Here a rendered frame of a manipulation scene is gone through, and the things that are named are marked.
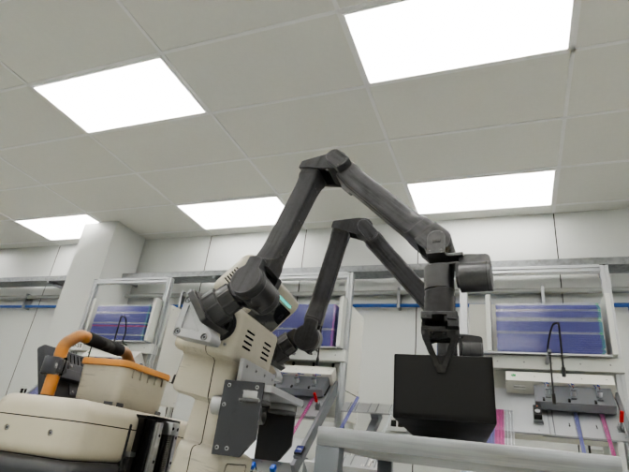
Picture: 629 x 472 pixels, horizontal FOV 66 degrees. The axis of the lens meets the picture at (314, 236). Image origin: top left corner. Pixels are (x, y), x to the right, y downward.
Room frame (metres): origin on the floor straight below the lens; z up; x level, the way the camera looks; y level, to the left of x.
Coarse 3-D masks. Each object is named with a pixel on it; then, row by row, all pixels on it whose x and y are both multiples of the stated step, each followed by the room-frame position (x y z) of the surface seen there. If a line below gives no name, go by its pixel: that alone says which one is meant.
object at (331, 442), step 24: (336, 432) 0.87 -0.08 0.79; (360, 432) 0.85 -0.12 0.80; (336, 456) 0.87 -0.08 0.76; (384, 456) 1.07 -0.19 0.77; (408, 456) 0.88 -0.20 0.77; (432, 456) 0.82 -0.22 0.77; (456, 456) 0.81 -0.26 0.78; (480, 456) 0.79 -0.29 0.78; (504, 456) 0.78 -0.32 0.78; (528, 456) 0.77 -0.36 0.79; (552, 456) 0.76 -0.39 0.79; (576, 456) 0.75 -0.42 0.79; (600, 456) 0.74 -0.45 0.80
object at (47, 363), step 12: (48, 348) 1.37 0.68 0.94; (48, 360) 1.29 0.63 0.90; (60, 360) 1.29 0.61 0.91; (72, 360) 1.46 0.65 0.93; (48, 372) 1.29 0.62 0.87; (60, 372) 1.30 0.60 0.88; (72, 372) 1.41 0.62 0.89; (60, 384) 1.39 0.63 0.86; (72, 384) 1.43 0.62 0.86; (60, 396) 1.39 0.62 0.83; (72, 396) 1.43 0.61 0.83
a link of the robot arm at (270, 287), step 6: (270, 282) 1.06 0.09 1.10; (264, 288) 1.03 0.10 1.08; (270, 288) 1.05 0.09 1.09; (234, 294) 1.06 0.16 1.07; (264, 294) 1.04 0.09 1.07; (270, 294) 1.06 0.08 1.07; (240, 300) 1.08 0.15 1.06; (246, 300) 1.04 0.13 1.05; (252, 300) 1.04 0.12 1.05; (258, 300) 1.05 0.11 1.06; (264, 300) 1.06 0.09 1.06; (270, 300) 1.07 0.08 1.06; (246, 306) 1.10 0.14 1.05; (252, 306) 1.07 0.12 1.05; (258, 306) 1.07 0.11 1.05; (264, 306) 1.07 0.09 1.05; (258, 312) 1.07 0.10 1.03
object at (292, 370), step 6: (288, 366) 3.10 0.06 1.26; (294, 366) 3.09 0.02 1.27; (300, 366) 3.07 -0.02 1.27; (306, 366) 3.06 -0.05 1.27; (312, 366) 3.04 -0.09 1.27; (318, 366) 3.03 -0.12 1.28; (288, 372) 3.05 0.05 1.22; (294, 372) 3.03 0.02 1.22; (300, 372) 3.02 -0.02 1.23; (306, 372) 3.01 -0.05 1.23; (312, 372) 2.99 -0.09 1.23; (318, 372) 2.98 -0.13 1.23; (324, 372) 2.97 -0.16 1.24; (330, 372) 2.95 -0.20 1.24; (330, 378) 2.96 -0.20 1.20; (336, 378) 3.02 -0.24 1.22; (330, 384) 2.98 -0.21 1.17
